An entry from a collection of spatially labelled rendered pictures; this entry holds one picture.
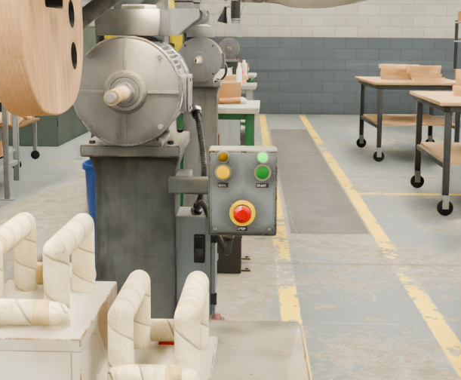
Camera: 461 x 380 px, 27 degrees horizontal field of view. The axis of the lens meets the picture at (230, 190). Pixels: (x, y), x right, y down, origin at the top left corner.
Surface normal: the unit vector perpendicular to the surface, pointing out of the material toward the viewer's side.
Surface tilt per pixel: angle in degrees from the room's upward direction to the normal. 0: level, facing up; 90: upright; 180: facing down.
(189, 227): 90
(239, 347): 0
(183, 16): 90
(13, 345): 90
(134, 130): 98
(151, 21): 90
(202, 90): 107
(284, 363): 0
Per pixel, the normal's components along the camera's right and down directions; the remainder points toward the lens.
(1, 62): -0.02, 0.58
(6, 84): 0.00, 0.77
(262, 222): -0.02, 0.16
